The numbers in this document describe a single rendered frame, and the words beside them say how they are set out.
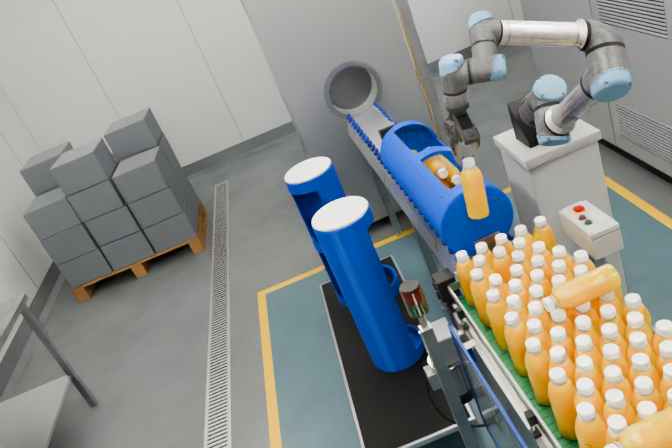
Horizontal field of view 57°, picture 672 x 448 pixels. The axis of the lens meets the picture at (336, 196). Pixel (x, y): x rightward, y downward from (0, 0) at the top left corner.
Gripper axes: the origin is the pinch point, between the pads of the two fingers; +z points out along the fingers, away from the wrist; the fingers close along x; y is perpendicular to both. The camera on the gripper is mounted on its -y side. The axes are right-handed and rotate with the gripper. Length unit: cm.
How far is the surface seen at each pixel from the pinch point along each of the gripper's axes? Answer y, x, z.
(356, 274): 59, 37, 74
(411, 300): -32, 36, 18
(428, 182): 33.9, 3.7, 23.9
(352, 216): 66, 31, 47
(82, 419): 154, 222, 181
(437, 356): -34, 32, 41
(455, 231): 10.5, 4.4, 33.0
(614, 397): -82, 7, 22
